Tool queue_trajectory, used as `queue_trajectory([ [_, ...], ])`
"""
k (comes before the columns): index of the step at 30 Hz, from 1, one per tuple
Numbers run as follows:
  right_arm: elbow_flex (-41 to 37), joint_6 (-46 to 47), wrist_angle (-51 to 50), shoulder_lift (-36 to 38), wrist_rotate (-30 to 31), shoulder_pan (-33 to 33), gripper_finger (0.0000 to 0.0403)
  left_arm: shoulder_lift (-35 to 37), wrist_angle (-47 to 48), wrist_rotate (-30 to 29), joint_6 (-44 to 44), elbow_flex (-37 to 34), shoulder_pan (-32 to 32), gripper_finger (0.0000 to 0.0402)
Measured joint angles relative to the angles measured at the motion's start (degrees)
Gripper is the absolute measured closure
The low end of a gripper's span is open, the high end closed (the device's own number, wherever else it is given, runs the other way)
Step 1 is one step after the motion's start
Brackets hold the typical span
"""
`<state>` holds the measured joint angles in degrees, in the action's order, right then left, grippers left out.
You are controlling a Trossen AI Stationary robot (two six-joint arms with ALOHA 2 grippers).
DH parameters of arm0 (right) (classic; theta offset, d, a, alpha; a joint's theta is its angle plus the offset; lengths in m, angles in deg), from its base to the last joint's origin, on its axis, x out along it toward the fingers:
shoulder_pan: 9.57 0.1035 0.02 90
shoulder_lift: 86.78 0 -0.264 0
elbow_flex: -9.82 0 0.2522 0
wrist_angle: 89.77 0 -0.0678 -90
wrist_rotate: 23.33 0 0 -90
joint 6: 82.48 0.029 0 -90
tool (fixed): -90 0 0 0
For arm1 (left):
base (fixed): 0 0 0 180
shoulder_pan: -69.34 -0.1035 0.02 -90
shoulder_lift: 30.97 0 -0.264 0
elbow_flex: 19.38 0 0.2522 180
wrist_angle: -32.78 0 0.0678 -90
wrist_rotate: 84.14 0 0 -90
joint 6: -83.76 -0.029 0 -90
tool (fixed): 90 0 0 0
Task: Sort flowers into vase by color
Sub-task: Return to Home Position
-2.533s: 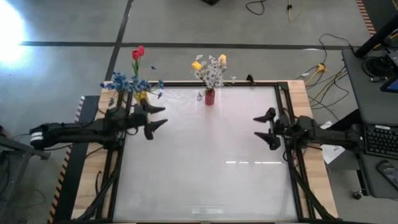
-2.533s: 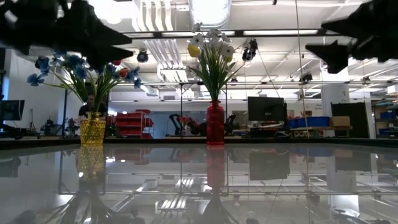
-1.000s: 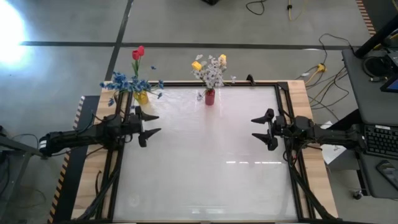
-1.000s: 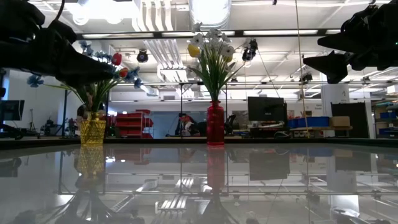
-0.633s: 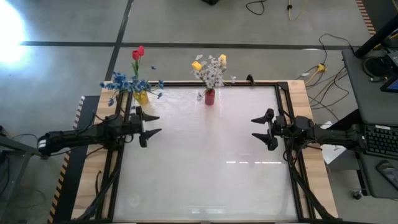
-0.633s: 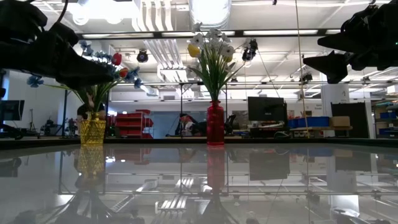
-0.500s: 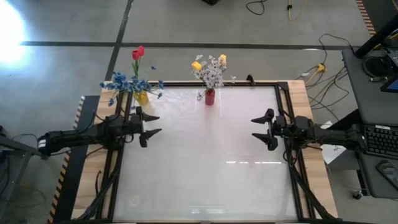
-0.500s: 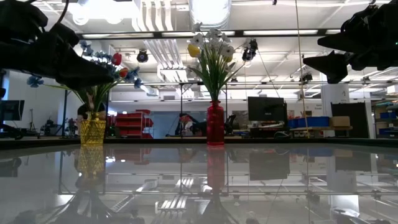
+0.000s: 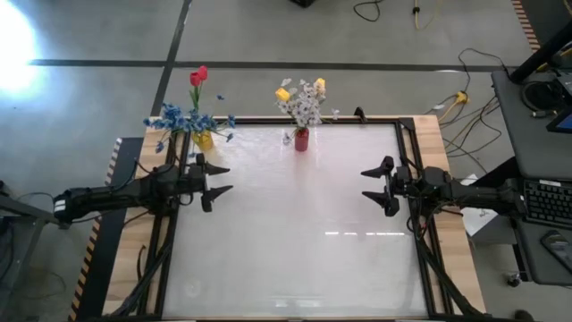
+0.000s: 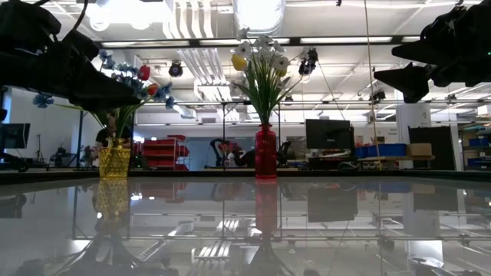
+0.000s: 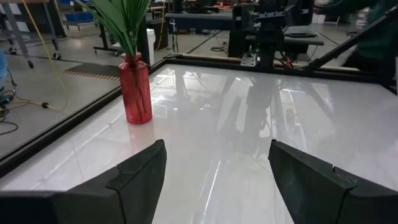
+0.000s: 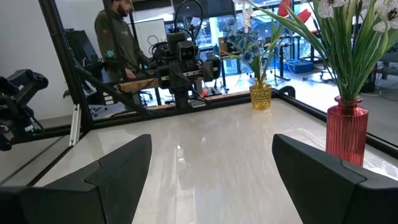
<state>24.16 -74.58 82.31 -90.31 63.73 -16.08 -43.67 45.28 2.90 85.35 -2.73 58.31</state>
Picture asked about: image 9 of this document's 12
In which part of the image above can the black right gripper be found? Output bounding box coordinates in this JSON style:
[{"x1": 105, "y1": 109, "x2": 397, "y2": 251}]
[{"x1": 360, "y1": 155, "x2": 424, "y2": 218}]

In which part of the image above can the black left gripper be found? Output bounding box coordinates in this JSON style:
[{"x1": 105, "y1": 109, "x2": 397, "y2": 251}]
[{"x1": 178, "y1": 153, "x2": 235, "y2": 214}]

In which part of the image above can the blue artificial flower bunch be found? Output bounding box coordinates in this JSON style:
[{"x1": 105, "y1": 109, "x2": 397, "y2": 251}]
[
  {"x1": 187, "y1": 92, "x2": 237, "y2": 144},
  {"x1": 142, "y1": 102, "x2": 198, "y2": 156}
]

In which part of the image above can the yellow glass vase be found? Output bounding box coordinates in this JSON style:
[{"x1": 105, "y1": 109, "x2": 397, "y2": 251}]
[{"x1": 191, "y1": 130, "x2": 215, "y2": 152}]

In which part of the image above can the red glass vase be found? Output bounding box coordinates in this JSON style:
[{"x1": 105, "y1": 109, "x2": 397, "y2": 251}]
[{"x1": 294, "y1": 127, "x2": 310, "y2": 153}]

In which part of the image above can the white paper sheet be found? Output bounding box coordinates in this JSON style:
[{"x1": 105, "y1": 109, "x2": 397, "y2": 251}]
[{"x1": 459, "y1": 173, "x2": 501, "y2": 237}]

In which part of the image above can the black plate with striped edge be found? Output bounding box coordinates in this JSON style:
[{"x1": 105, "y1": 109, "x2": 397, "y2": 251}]
[{"x1": 69, "y1": 136, "x2": 144, "y2": 322}]

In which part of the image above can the grey desk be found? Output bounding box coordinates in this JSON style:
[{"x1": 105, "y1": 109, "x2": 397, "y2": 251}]
[{"x1": 491, "y1": 69, "x2": 572, "y2": 287}]

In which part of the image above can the black keyboard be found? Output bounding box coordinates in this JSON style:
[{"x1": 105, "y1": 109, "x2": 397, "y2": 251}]
[{"x1": 522, "y1": 178, "x2": 572, "y2": 230}]

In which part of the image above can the grey metal stand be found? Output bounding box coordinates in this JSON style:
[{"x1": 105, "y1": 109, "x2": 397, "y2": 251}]
[{"x1": 0, "y1": 178, "x2": 75, "y2": 322}]

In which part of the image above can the tablet with blue screen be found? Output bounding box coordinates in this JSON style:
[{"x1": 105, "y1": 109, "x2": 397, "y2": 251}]
[{"x1": 545, "y1": 73, "x2": 572, "y2": 135}]

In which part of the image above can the black diagonal beam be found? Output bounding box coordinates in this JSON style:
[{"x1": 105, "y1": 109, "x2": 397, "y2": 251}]
[{"x1": 509, "y1": 20, "x2": 572, "y2": 85}]

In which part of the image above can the dark mat with striped edge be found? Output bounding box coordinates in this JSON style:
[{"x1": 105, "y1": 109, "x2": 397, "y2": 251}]
[{"x1": 510, "y1": 0, "x2": 572, "y2": 53}]

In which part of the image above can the black metal table frame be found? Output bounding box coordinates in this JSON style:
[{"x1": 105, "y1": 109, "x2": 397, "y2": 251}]
[{"x1": 136, "y1": 114, "x2": 482, "y2": 322}]

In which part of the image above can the black cable bundle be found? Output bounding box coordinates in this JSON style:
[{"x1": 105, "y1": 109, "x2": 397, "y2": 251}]
[
  {"x1": 109, "y1": 241, "x2": 173, "y2": 318},
  {"x1": 415, "y1": 241, "x2": 484, "y2": 317}
]

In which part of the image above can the yellow plug with cable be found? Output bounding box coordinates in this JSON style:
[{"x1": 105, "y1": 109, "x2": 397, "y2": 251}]
[{"x1": 437, "y1": 90, "x2": 470, "y2": 122}]

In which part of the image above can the thin black looped cable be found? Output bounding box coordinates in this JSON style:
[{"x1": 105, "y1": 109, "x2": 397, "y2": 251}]
[{"x1": 458, "y1": 47, "x2": 510, "y2": 93}]

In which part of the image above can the black floor cable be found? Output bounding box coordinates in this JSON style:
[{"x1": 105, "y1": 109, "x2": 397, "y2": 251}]
[{"x1": 352, "y1": 0, "x2": 384, "y2": 23}]

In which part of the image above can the black coiled cable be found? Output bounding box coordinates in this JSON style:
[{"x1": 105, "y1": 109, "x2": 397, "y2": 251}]
[{"x1": 520, "y1": 79, "x2": 559, "y2": 118}]

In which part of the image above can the yellow floor cable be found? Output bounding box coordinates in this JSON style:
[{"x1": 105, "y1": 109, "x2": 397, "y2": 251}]
[{"x1": 411, "y1": 0, "x2": 442, "y2": 32}]

